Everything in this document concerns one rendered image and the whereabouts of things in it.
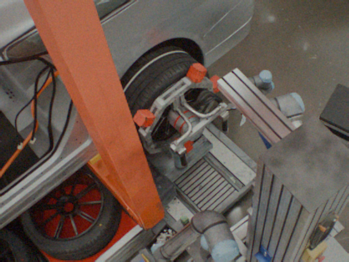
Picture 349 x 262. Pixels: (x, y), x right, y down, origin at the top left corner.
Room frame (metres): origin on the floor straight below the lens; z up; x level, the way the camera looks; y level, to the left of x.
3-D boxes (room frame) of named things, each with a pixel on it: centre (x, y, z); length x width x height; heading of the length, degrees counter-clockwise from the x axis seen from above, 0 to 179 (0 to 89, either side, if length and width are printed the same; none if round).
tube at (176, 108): (1.45, -0.03, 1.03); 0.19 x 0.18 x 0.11; 31
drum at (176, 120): (1.55, -0.09, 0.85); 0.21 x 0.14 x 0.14; 31
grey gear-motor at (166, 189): (1.48, 0.23, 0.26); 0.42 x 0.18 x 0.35; 31
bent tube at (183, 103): (1.55, -0.20, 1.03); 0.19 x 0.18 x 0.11; 31
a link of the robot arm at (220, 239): (0.61, -0.10, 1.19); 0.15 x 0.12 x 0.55; 10
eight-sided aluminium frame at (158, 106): (1.61, -0.05, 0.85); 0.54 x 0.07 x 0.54; 121
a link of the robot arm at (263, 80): (1.67, -0.60, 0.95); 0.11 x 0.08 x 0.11; 94
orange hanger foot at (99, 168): (1.43, 0.44, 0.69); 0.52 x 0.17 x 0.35; 31
